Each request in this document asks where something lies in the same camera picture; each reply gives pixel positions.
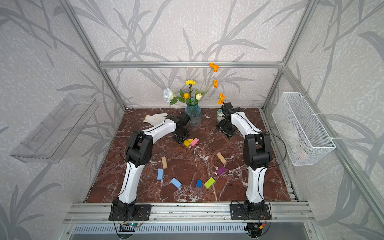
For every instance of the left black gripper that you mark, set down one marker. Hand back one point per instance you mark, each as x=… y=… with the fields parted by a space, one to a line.
x=179 y=141

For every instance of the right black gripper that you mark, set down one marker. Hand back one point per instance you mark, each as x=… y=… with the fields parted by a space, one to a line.
x=227 y=133

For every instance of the pink rectangular block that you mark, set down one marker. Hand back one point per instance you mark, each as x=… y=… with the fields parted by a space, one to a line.
x=194 y=142

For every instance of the natural wood block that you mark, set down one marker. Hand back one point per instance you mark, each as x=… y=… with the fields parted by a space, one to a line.
x=164 y=163
x=221 y=158

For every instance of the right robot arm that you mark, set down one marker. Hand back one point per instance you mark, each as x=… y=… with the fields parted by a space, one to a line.
x=256 y=152

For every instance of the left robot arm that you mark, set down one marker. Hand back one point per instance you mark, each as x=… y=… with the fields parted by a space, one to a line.
x=139 y=152

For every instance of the small green tin can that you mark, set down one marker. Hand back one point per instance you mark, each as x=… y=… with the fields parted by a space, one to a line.
x=219 y=115

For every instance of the blue glass vase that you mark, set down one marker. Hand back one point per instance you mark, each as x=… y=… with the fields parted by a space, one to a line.
x=195 y=113

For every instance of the white knit glove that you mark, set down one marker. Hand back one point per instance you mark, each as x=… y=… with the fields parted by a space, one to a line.
x=155 y=119

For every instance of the artificial flower bouquet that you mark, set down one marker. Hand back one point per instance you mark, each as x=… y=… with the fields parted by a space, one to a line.
x=192 y=95

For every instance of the purple block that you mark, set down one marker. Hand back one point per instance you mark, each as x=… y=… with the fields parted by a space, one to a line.
x=221 y=170

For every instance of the lime green block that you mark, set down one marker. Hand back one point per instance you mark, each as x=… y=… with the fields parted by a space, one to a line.
x=209 y=183

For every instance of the light blue upright block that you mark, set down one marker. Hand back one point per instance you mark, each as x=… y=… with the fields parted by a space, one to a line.
x=160 y=175

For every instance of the dark blue cube block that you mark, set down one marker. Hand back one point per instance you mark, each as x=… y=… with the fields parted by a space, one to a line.
x=199 y=184

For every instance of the light blue slanted block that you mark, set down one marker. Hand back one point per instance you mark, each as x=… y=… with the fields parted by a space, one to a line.
x=176 y=183

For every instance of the white cloth in basket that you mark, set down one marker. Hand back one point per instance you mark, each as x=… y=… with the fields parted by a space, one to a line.
x=290 y=133

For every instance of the right controller board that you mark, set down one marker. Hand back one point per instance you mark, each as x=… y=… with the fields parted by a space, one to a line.
x=255 y=230

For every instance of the controller board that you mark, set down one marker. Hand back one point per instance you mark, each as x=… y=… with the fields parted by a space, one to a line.
x=255 y=230
x=129 y=227

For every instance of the left controller board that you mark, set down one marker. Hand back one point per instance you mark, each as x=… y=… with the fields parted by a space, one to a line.
x=129 y=227

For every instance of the white wire mesh basket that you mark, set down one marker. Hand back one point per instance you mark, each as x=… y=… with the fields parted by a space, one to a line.
x=314 y=139

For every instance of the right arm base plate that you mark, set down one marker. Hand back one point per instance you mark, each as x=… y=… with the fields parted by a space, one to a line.
x=250 y=211

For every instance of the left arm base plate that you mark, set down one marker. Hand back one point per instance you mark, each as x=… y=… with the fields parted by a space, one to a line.
x=141 y=212

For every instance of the aluminium front rail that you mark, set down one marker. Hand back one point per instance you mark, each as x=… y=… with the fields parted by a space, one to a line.
x=189 y=213

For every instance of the clear acrylic wall shelf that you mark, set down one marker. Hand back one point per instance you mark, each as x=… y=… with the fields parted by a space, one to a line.
x=51 y=139

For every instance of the aluminium cage frame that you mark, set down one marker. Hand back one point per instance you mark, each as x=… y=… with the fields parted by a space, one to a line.
x=372 y=197

